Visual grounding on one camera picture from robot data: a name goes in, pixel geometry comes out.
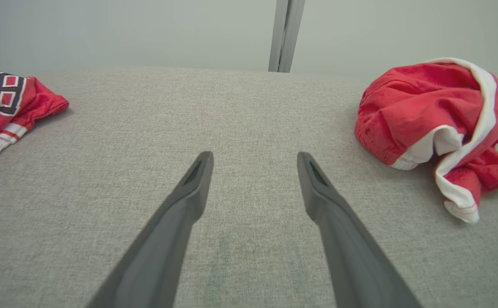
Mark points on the red shorts with white trim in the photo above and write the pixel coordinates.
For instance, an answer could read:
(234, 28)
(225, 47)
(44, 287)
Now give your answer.
(411, 102)

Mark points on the red basketball jersey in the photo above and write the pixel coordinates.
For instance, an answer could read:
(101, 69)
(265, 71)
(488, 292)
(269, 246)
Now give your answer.
(13, 107)

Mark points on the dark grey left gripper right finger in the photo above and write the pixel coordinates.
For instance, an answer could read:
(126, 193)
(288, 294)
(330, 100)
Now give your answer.
(351, 248)

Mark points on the grey upright partition post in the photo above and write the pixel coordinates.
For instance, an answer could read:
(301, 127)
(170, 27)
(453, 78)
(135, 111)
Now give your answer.
(285, 38)

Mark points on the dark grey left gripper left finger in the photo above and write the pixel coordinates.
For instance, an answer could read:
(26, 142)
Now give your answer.
(163, 239)

